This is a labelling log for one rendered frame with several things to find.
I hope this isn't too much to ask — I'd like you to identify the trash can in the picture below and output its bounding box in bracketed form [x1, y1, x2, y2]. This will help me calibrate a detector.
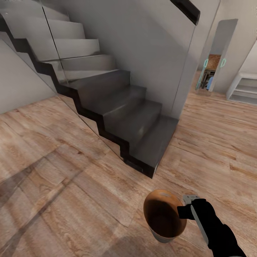
[143, 189, 187, 243]

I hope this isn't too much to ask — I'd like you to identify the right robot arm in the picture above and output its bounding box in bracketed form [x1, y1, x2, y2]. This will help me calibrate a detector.
[177, 194, 247, 257]

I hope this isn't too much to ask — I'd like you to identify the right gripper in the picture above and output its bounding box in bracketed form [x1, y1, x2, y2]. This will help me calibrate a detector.
[177, 205, 194, 220]

